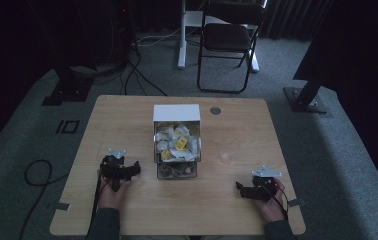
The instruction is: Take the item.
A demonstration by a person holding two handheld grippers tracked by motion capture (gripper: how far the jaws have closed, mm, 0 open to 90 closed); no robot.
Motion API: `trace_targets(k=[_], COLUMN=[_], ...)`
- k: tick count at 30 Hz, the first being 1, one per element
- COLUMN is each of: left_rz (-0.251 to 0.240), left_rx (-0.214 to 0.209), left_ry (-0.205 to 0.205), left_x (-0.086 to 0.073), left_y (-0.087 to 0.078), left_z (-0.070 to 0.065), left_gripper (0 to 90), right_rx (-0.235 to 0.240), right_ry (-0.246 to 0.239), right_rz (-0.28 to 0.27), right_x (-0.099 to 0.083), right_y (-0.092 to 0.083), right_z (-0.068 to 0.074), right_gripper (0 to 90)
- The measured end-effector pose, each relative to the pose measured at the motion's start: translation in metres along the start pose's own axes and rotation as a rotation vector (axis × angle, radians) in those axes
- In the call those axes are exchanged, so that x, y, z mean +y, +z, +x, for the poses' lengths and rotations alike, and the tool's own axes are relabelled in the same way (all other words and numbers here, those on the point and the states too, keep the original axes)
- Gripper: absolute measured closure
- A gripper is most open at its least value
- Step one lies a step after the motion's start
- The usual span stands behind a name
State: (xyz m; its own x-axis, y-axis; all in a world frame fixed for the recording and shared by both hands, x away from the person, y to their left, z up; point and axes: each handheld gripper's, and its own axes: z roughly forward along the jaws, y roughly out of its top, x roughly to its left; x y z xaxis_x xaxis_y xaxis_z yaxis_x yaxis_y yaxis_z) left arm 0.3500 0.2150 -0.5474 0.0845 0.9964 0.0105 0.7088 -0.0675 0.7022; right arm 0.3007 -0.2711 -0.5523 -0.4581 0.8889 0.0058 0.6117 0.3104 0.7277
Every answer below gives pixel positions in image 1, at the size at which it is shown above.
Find black slanted stand with base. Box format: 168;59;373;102
282;75;329;115

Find hand-held gripper cable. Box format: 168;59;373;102
88;170;103;238
265;182;291;221

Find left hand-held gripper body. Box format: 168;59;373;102
98;148;135;193

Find white floor cable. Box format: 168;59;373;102
136;27;182;48

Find person's left hand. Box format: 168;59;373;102
96;169;134;211

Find dark curtain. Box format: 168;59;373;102
262;0;333;42

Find right hand-held gripper cable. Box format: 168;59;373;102
265;182;291;221

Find black floor cables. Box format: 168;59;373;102
119;46;169;98

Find black folding chair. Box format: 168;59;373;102
196;1;267;95

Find left hand-held gripper cable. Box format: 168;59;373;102
88;170;103;238

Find black looped floor cable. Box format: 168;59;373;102
18;159;70;240

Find white desk frame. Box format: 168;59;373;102
176;0;269;74

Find clear drawer with dark contents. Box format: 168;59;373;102
156;161;199;180

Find person's right hand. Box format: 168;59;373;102
254;177;289;223

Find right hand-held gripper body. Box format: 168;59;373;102
242;165;283;203

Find black stand with flat base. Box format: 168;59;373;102
41;0;135;108

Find clear drawer with packets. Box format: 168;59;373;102
153;121;202;164

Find pile of white yellow-labelled packets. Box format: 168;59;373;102
154;122;201;162

